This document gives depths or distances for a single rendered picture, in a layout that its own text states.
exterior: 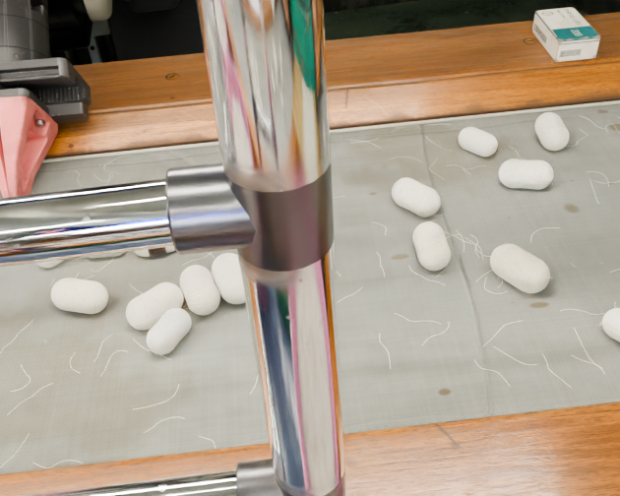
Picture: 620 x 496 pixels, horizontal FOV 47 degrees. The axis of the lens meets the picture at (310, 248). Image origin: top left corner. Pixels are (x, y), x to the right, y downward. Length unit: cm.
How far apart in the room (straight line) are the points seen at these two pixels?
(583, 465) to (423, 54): 40
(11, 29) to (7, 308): 20
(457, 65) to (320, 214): 49
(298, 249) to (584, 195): 40
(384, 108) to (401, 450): 33
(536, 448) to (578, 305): 13
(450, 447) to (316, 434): 15
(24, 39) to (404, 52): 31
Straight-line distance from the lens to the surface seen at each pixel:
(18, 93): 54
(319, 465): 22
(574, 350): 43
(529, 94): 63
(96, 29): 127
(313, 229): 15
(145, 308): 43
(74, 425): 41
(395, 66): 63
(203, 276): 44
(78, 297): 45
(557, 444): 36
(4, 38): 57
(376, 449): 35
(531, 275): 44
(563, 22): 67
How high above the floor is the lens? 106
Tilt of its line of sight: 42 degrees down
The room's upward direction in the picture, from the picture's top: 4 degrees counter-clockwise
